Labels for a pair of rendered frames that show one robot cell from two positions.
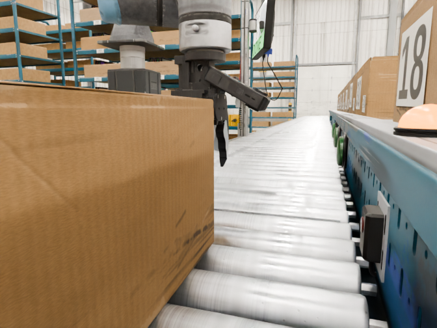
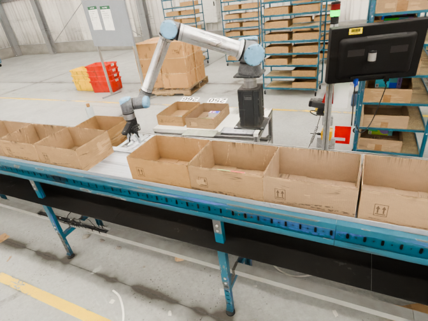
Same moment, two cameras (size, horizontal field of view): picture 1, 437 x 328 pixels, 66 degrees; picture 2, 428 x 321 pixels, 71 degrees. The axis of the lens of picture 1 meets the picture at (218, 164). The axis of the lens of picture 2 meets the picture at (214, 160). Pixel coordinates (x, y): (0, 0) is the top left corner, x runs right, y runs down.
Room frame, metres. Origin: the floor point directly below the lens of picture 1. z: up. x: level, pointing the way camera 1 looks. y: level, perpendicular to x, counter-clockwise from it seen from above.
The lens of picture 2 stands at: (1.61, -2.06, 1.79)
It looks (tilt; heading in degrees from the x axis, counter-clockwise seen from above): 29 degrees down; 101
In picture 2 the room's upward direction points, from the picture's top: 8 degrees counter-clockwise
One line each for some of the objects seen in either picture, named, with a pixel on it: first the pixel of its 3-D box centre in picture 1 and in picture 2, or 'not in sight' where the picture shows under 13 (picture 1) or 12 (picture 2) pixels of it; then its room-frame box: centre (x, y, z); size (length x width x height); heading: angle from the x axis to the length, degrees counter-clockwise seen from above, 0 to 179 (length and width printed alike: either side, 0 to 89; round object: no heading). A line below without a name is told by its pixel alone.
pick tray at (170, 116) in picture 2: not in sight; (179, 113); (0.84, 0.62, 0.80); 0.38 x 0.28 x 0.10; 73
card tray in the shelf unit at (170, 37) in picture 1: (171, 42); not in sight; (2.59, 0.35, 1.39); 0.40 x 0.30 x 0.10; 71
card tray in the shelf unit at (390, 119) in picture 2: not in sight; (383, 111); (2.59, 0.35, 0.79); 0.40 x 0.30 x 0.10; 73
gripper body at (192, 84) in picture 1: (201, 90); (132, 125); (0.61, 0.03, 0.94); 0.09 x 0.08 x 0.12; 72
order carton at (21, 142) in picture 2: not in sight; (37, 142); (-0.03, -0.26, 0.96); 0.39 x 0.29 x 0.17; 162
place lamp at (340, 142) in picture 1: (339, 151); not in sight; (0.79, -0.29, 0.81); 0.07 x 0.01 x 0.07; 162
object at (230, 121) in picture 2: not in sight; (213, 119); (1.17, 0.56, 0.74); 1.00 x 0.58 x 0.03; 166
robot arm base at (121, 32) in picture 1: (132, 32); (249, 66); (1.54, 0.38, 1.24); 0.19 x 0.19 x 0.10
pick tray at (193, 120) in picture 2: not in sight; (207, 114); (1.13, 0.51, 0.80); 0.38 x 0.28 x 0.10; 74
